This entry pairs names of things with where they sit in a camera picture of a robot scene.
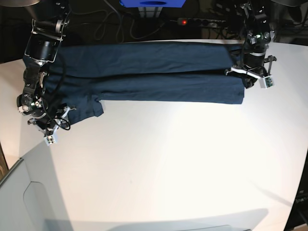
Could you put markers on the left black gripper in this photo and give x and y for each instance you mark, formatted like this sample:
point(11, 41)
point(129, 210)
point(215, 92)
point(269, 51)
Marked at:
point(252, 67)

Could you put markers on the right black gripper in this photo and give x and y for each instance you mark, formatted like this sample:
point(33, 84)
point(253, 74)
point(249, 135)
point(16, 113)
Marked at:
point(47, 123)

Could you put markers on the dark blue T-shirt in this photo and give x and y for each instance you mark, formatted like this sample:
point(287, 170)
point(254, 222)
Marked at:
point(83, 76)

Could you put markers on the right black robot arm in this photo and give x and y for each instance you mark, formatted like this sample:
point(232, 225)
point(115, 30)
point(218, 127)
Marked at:
point(49, 20)

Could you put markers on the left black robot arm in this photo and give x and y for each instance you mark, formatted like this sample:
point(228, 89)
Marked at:
point(254, 26)

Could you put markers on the black power strip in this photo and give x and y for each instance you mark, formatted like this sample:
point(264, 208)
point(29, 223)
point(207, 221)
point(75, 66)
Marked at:
point(197, 22)

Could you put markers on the blue plastic box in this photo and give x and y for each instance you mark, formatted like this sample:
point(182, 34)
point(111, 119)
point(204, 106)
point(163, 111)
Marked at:
point(152, 3)

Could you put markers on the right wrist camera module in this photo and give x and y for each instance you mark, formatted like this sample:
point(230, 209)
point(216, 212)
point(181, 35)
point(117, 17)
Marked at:
point(51, 139)

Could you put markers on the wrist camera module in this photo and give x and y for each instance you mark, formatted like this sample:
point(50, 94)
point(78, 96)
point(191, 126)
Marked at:
point(51, 139)
point(266, 82)

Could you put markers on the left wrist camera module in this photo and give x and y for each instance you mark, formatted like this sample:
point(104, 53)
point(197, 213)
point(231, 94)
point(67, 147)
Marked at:
point(266, 82)

